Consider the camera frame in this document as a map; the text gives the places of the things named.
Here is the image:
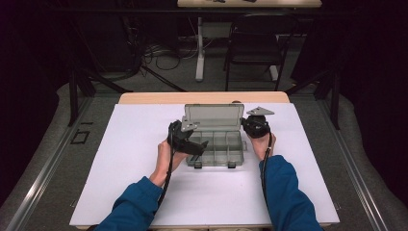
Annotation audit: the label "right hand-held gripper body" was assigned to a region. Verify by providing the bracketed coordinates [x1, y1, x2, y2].
[244, 106, 276, 140]

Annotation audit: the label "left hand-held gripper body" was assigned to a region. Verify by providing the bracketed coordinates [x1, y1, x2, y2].
[166, 115, 204, 157]

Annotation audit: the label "grey plastic compartment box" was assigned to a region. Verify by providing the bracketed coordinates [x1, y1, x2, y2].
[183, 103, 248, 169]

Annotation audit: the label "person's right hand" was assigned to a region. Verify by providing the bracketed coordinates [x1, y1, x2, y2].
[249, 132, 277, 162]

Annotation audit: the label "person's left hand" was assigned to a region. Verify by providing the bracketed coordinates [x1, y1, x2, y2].
[149, 140, 191, 189]

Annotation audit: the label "white board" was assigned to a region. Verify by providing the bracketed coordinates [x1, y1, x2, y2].
[69, 102, 341, 227]

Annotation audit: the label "black chair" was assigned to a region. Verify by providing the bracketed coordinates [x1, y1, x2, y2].
[223, 13, 299, 92]

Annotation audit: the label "wooden desk with white legs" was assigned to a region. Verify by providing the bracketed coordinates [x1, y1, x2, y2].
[177, 0, 322, 83]

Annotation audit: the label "black metal stand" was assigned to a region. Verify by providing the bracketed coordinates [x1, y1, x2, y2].
[66, 18, 134, 128]
[285, 68, 341, 131]

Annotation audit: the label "left hand-held gripper black cable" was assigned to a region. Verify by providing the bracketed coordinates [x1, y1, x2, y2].
[157, 124, 176, 210]

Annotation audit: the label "hand-held gripper black cable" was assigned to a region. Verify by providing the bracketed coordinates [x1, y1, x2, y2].
[261, 131, 273, 206]
[157, 124, 176, 210]

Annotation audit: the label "right hand-held gripper black cable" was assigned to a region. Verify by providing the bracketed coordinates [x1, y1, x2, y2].
[261, 131, 273, 206]

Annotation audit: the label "bundle of floor cables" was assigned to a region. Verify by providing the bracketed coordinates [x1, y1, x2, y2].
[140, 35, 200, 78]

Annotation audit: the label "metal floor rail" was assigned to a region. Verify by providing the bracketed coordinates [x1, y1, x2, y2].
[317, 99, 389, 231]
[6, 95, 94, 231]

